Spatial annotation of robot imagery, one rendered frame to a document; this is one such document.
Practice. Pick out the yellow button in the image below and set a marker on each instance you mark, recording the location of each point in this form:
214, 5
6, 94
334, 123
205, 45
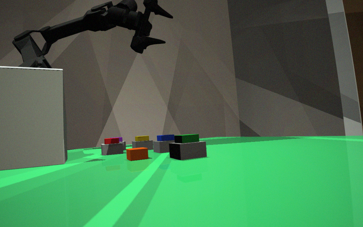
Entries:
142, 141

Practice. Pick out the red button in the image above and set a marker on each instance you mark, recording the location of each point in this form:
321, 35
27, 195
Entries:
112, 146

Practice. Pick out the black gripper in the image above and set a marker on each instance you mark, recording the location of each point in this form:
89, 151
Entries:
138, 21

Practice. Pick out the blue button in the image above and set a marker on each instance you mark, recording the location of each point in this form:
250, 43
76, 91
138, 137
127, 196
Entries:
162, 143

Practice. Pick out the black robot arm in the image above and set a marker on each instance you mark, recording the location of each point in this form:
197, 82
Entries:
95, 19

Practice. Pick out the orange block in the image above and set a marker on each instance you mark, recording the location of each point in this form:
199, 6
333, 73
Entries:
133, 154

